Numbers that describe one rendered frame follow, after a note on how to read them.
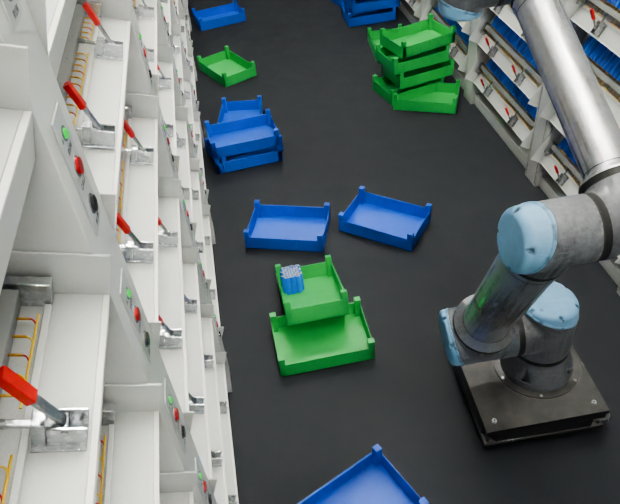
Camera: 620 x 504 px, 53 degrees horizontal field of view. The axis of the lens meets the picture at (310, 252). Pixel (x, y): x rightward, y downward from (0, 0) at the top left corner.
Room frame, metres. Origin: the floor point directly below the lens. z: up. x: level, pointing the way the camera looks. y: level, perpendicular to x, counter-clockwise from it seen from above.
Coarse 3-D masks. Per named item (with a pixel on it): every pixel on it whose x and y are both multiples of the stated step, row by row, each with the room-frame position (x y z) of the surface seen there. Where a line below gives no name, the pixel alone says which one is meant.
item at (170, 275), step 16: (160, 192) 1.12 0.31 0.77; (176, 192) 1.13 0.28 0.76; (160, 208) 1.08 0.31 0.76; (176, 208) 1.09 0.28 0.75; (176, 224) 1.03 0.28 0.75; (160, 256) 0.92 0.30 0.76; (176, 256) 0.93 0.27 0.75; (160, 272) 0.88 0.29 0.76; (176, 272) 0.88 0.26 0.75; (160, 288) 0.83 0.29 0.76; (176, 288) 0.84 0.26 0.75; (160, 304) 0.79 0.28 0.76; (176, 304) 0.80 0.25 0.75; (176, 320) 0.76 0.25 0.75; (160, 352) 0.68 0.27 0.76; (176, 352) 0.68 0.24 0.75; (176, 368) 0.65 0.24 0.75; (176, 384) 0.62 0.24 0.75; (192, 416) 0.53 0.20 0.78
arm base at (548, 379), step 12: (504, 360) 1.02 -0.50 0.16; (516, 360) 0.99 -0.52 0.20; (528, 360) 0.97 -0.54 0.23; (564, 360) 0.96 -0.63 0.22; (504, 372) 1.01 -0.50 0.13; (516, 372) 0.98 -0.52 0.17; (528, 372) 0.96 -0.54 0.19; (540, 372) 0.95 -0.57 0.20; (552, 372) 0.95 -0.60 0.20; (564, 372) 0.95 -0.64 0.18; (516, 384) 0.96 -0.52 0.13; (528, 384) 0.95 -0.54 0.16; (540, 384) 0.94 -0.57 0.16; (552, 384) 0.93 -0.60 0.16; (564, 384) 0.94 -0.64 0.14
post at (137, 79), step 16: (144, 48) 1.22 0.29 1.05; (128, 64) 1.13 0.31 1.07; (144, 64) 1.16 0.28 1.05; (128, 80) 1.13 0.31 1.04; (144, 80) 1.13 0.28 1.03; (160, 112) 1.20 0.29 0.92; (160, 128) 1.13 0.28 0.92; (160, 144) 1.13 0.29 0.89; (160, 160) 1.13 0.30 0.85; (160, 176) 1.13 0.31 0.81; (176, 176) 1.18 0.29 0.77; (192, 240) 1.16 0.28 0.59
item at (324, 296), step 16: (304, 272) 1.59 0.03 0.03; (320, 272) 1.59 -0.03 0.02; (336, 272) 1.51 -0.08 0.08; (320, 288) 1.49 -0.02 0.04; (336, 288) 1.48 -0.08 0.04; (288, 304) 1.31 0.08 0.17; (304, 304) 1.40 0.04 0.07; (320, 304) 1.32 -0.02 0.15; (336, 304) 1.32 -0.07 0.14; (288, 320) 1.29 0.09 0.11; (304, 320) 1.30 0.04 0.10
